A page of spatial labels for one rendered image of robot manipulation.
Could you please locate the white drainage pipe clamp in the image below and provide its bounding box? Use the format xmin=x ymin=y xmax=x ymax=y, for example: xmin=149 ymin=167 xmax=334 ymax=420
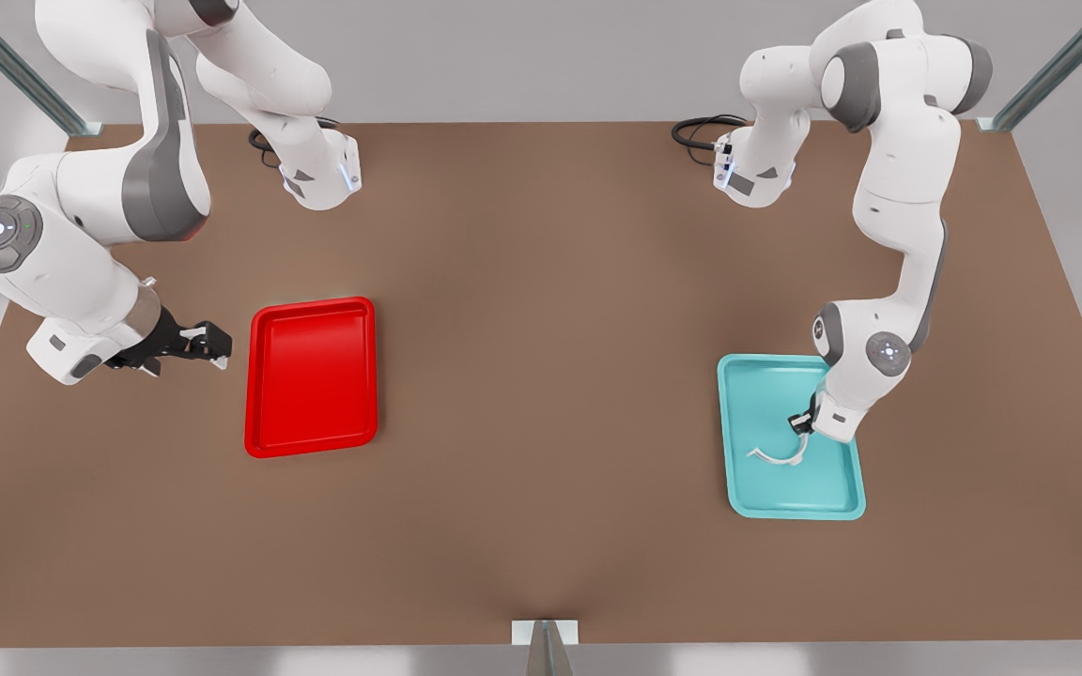
xmin=747 ymin=430 xmax=810 ymax=467

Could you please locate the teal tray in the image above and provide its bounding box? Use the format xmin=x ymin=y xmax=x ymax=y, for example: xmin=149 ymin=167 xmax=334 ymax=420
xmin=717 ymin=354 xmax=867 ymax=521

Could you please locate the red tray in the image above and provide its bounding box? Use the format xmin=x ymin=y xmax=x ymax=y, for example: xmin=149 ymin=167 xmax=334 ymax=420
xmin=244 ymin=297 xmax=379 ymax=459

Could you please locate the black cable loop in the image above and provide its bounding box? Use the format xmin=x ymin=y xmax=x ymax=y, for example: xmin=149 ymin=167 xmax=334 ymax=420
xmin=672 ymin=115 xmax=752 ymax=169
xmin=249 ymin=117 xmax=343 ymax=171

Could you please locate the silver frame post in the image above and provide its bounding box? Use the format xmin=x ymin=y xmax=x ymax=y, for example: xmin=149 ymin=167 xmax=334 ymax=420
xmin=512 ymin=619 xmax=580 ymax=676
xmin=0 ymin=0 xmax=102 ymax=138
xmin=977 ymin=0 xmax=1082 ymax=133

